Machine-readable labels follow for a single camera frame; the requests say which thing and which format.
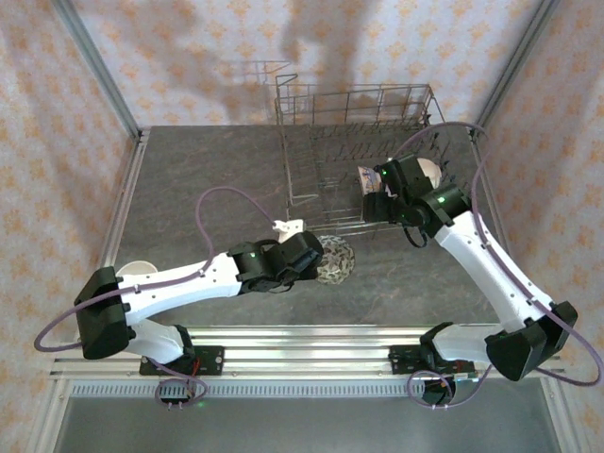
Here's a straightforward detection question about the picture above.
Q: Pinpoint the pink patterned bowl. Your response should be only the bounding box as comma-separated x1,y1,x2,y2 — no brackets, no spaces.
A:
314,234,356,286

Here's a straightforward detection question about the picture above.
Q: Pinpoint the grey wire dish rack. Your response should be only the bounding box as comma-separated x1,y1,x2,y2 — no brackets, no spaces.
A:
274,73,476,240

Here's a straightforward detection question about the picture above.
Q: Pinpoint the aluminium table side rail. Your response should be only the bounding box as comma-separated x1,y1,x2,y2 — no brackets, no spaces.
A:
469,134,539,341
75,131,150,341

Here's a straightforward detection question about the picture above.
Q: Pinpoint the aluminium rail platform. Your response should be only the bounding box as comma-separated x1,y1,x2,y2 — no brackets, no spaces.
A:
49,325,567,381

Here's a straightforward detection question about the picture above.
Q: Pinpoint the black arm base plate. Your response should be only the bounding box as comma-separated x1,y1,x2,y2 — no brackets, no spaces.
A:
389,344,476,378
139,345,226,378

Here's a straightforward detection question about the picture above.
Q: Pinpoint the grey slotted cable duct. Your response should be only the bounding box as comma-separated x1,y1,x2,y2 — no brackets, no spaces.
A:
70,380,544,398

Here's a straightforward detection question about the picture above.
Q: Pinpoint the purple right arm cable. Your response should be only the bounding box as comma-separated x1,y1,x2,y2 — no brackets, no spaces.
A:
394,121,604,411

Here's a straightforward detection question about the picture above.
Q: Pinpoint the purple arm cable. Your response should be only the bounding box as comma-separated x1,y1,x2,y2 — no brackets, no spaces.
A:
394,121,604,411
33,187,284,411

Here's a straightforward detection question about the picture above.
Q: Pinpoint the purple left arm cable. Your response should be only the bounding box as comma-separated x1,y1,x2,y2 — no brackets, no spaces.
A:
33,187,284,411

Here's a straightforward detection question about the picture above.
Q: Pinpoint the aluminium frame post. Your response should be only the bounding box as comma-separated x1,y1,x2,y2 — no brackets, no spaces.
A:
50,0,145,141
469,0,562,143

